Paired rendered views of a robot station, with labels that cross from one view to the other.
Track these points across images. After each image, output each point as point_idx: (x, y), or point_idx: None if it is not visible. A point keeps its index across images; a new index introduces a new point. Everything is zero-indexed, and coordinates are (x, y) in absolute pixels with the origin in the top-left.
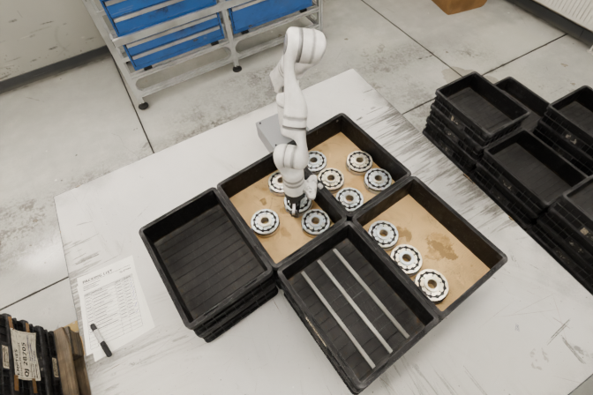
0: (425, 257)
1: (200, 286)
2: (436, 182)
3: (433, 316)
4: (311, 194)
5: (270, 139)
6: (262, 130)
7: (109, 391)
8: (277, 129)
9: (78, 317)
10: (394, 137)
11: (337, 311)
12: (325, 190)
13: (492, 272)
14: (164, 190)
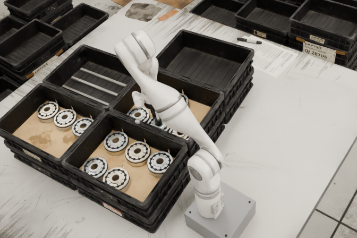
0: (52, 130)
1: (199, 61)
2: (44, 231)
3: (45, 81)
4: (134, 92)
5: (223, 185)
6: (240, 194)
7: (224, 32)
8: (224, 202)
9: (274, 43)
10: None
11: (107, 82)
12: (132, 121)
13: (5, 115)
14: (299, 123)
